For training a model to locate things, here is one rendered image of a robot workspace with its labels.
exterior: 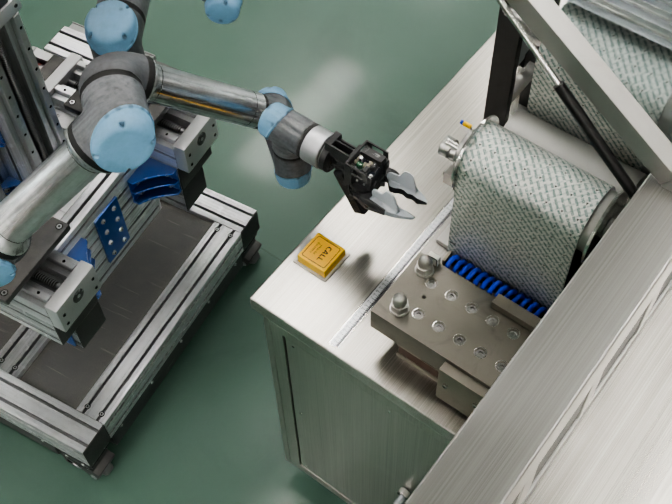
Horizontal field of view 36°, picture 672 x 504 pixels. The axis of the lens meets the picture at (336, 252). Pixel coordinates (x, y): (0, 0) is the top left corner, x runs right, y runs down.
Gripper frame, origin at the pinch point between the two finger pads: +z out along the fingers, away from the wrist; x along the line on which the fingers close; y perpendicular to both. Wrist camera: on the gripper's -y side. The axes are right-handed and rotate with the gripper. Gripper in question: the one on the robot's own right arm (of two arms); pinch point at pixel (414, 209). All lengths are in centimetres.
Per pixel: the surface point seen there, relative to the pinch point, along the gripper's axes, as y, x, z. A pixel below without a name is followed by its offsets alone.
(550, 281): 2.4, -0.1, 29.0
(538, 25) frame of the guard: 72, -15, 23
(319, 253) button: -16.7, -9.8, -15.3
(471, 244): -0.4, 0.0, 12.7
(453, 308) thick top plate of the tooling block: -6.1, -10.2, 16.2
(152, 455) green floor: -110, -41, -51
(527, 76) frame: -1.8, 43.4, -1.4
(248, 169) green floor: -108, 50, -93
